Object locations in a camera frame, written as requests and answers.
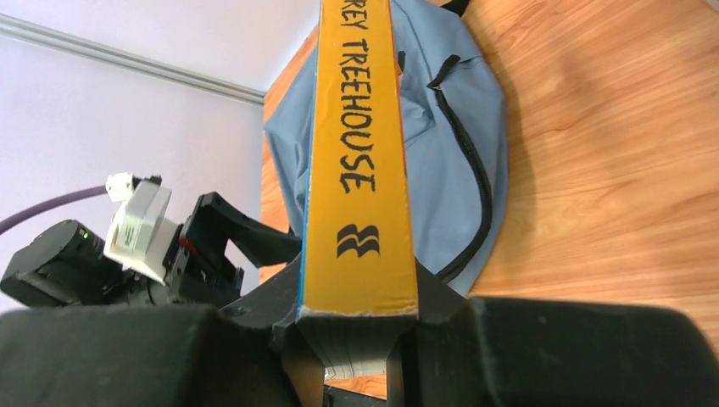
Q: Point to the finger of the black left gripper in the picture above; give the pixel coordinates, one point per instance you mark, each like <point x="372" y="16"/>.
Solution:
<point x="221" y="223"/>

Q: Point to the blue-grey student backpack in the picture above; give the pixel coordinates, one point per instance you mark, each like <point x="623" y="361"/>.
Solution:
<point x="455" y="134"/>

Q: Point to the light blue treehouse book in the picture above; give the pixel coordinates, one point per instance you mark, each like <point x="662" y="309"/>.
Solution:
<point x="358" y="290"/>

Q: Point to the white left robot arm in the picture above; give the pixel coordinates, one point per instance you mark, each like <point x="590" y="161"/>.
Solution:
<point x="65" y="265"/>

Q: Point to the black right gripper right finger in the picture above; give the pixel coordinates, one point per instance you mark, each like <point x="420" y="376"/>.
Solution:
<point x="504" y="351"/>

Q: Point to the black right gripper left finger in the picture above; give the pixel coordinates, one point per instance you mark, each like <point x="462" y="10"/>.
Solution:
<point x="245" y="354"/>

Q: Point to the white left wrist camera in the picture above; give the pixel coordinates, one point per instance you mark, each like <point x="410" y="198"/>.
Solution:
<point x="139" y="235"/>

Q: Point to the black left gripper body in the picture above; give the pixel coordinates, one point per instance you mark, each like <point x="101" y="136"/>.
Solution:
<point x="194" y="274"/>

